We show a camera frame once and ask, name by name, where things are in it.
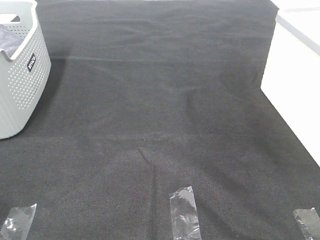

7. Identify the black table cloth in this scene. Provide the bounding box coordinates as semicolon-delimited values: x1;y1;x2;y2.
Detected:
0;0;320;240

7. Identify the clear tape strip middle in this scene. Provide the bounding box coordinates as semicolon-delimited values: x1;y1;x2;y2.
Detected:
169;186;202;240

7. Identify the grey-blue terry towel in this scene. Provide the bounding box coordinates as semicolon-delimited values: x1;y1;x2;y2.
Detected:
0;24;23;57

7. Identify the white box with grey rim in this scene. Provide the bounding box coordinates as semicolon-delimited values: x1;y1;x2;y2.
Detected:
260;6;320;164

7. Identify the grey perforated laundry basket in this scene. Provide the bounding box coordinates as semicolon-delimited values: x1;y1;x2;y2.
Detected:
0;0;52;139

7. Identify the clear tape strip left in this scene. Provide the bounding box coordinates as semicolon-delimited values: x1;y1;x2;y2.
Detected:
0;203;37;240

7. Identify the clear tape strip right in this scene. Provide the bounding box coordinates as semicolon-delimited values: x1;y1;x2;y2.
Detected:
293;207;320;240

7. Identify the clear tape strip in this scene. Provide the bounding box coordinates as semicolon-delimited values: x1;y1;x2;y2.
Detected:
0;203;37;240
293;207;320;240
169;186;202;240

